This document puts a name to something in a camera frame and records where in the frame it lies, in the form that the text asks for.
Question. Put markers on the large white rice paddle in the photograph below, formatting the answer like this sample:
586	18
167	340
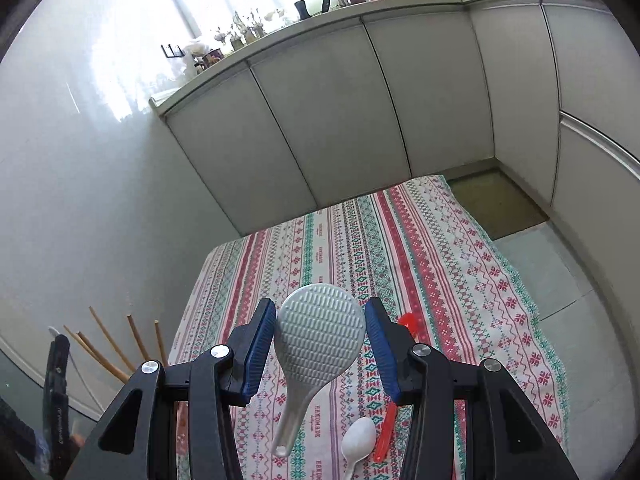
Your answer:
319	333

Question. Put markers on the white soup spoon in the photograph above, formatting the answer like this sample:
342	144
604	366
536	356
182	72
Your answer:
357	444

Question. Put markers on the striped patterned tablecloth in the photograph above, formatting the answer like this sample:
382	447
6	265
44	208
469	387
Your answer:
410	255

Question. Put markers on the white base cabinets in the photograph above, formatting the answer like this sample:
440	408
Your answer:
367	96

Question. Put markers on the wooden chopstick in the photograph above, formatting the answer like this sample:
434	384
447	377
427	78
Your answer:
160	343
98	356
75	338
111	340
137	338

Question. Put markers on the olive floor mat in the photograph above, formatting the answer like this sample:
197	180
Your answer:
498	205

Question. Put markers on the red plastic spoon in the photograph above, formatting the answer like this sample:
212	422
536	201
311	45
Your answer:
382	446

